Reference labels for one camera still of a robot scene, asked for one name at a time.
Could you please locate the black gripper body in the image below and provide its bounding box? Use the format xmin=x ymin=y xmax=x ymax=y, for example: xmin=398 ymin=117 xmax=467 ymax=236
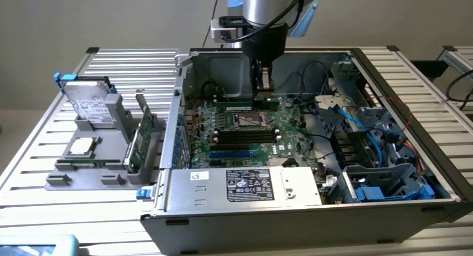
xmin=241 ymin=23 xmax=289 ymax=71

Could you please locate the green RAM stick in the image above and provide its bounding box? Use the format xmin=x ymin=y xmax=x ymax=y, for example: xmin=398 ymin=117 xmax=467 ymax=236
xmin=57 ymin=160 xmax=123 ymax=168
xmin=214 ymin=98 xmax=281 ymax=113

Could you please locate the black RAM slot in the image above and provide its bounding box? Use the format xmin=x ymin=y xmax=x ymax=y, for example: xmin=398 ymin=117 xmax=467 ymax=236
xmin=214 ymin=139 xmax=279 ymax=145
xmin=213 ymin=129 xmax=278 ymax=135
xmin=213 ymin=132 xmax=278 ymax=138
xmin=214 ymin=136 xmax=279 ymax=141

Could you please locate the grey metal fan shroud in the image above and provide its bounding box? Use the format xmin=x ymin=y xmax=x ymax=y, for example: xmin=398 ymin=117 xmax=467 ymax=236
xmin=190 ymin=52 xmax=255 ymax=98

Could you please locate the metal CPU socket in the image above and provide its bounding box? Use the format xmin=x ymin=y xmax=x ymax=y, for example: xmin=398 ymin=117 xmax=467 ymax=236
xmin=225 ymin=111 xmax=269 ymax=130

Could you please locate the grey metal disk bay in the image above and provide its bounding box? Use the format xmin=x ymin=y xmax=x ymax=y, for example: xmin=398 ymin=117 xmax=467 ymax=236
xmin=313 ymin=60 xmax=373 ymax=135

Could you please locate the green Dell motherboard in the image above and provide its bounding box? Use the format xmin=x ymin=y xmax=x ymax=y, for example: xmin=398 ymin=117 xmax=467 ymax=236
xmin=187 ymin=96 xmax=319 ymax=168

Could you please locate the black expansion slot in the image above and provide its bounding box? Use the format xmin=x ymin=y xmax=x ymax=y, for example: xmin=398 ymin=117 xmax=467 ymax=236
xmin=207 ymin=144 xmax=249 ymax=152

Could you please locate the blue expansion slot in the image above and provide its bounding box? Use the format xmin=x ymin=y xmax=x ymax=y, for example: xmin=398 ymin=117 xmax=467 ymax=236
xmin=207 ymin=150 xmax=251 ymax=158

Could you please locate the silver chipset heat sink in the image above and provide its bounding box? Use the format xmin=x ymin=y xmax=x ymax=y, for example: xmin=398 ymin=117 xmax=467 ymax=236
xmin=266 ymin=159 xmax=297 ymax=168

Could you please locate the green graphics card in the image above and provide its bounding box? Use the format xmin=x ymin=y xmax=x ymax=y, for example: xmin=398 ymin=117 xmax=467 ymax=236
xmin=122 ymin=93 xmax=154 ymax=171

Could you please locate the grey power supply with labels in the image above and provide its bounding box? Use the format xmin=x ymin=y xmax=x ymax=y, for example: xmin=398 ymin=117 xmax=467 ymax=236
xmin=163 ymin=166 xmax=326 ymax=213

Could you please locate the black box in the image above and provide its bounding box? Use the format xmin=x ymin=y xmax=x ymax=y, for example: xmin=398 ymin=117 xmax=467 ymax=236
xmin=409 ymin=60 xmax=444 ymax=79

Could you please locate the grey parts rack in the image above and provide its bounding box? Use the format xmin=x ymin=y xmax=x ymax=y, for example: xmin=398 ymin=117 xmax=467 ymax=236
xmin=42 ymin=93 xmax=167 ymax=191

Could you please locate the silver hard disk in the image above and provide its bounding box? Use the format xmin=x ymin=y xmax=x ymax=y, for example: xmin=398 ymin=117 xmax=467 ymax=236
xmin=63 ymin=80 xmax=113 ymax=123

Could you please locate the blue plastic drive carrier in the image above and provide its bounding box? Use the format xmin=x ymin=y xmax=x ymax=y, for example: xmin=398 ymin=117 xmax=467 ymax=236
xmin=353 ymin=183 xmax=434 ymax=203

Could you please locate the blue case latch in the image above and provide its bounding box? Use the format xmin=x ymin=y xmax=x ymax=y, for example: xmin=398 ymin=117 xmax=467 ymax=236
xmin=135 ymin=186 xmax=154 ymax=201

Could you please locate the silver CPU chip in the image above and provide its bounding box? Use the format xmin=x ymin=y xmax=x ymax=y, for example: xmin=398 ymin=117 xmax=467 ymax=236
xmin=70 ymin=137 xmax=97 ymax=155

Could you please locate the open black PC case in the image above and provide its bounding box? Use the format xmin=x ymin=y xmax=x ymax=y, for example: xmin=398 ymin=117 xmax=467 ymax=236
xmin=138 ymin=47 xmax=473 ymax=253

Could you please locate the teal plastic box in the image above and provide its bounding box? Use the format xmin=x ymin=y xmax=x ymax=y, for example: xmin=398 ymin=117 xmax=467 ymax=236
xmin=0 ymin=234 xmax=79 ymax=256

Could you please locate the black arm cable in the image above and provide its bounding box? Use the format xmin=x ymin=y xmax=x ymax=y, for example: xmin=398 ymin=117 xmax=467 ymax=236
xmin=234 ymin=0 xmax=309 ymax=42

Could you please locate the silver wrist camera black mount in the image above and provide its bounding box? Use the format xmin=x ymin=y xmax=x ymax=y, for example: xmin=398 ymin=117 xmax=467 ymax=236
xmin=210 ymin=16 xmax=246 ymax=44

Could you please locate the black looped wire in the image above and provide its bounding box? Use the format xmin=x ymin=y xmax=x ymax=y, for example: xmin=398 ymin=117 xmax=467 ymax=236
xmin=299 ymin=60 xmax=330 ymax=101

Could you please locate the thin grey hanging cable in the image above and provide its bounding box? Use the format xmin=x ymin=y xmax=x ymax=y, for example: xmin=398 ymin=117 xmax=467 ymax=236
xmin=201 ymin=0 xmax=221 ymax=47

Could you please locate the blue SATA wire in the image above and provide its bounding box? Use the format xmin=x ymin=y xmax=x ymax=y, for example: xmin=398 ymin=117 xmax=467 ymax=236
xmin=333 ymin=105 xmax=387 ymax=167

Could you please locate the thin red wire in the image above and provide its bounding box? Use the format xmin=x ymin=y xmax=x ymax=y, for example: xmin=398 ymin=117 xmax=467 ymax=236
xmin=363 ymin=96 xmax=415 ymax=135

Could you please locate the thick black cable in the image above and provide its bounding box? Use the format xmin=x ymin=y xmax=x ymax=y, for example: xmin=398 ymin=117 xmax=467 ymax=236
xmin=444 ymin=68 xmax=473 ymax=105

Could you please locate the blue disk bracket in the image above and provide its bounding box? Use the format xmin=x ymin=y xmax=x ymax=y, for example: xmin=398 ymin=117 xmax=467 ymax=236
xmin=51 ymin=72 xmax=115 ymax=94

